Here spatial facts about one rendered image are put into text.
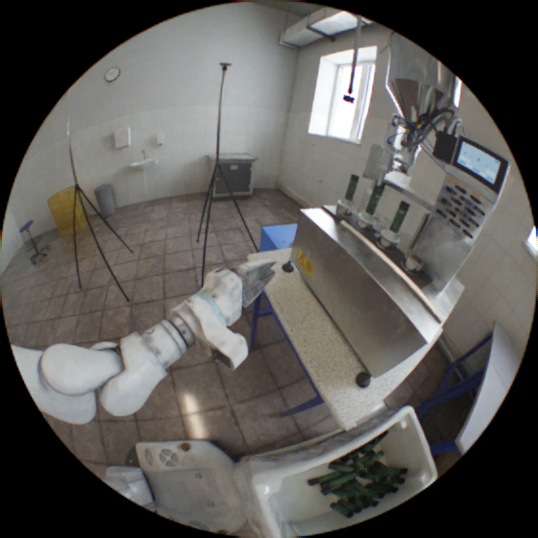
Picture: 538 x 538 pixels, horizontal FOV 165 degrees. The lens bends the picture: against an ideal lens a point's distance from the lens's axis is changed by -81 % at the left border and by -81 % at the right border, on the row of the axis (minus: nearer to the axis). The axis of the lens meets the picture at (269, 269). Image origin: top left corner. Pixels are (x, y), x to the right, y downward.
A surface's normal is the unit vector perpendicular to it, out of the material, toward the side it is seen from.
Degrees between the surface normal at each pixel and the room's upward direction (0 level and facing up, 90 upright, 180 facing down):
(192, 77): 90
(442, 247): 90
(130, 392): 80
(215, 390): 0
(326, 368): 0
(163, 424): 0
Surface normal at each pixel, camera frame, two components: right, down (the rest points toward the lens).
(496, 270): -0.91, 0.18
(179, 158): 0.39, 0.65
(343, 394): 0.11, -0.74
